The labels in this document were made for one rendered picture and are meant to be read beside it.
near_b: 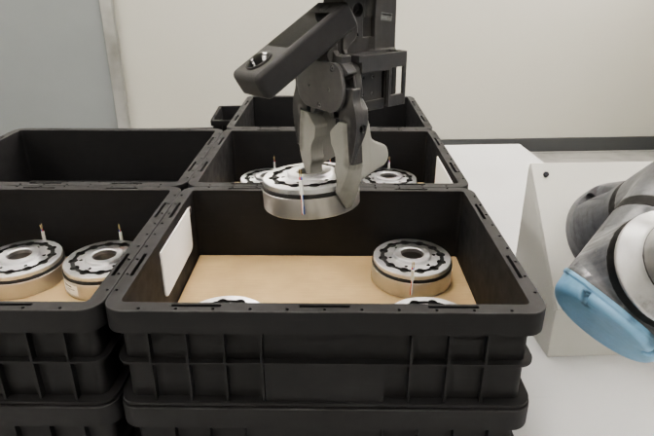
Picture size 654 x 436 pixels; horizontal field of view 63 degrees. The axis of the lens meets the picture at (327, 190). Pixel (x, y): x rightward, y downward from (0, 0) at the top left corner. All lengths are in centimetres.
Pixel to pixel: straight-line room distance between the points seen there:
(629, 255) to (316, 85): 33
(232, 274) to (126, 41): 320
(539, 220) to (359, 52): 42
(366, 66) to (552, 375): 51
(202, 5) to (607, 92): 284
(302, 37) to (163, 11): 331
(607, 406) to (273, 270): 46
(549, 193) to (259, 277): 44
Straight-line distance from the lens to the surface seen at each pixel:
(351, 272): 74
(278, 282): 72
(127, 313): 52
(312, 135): 54
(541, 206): 84
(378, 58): 51
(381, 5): 54
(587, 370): 86
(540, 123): 417
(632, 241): 58
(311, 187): 53
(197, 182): 79
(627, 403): 83
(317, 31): 48
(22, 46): 406
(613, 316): 59
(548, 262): 82
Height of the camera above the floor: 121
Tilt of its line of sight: 22 degrees down
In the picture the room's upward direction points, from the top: straight up
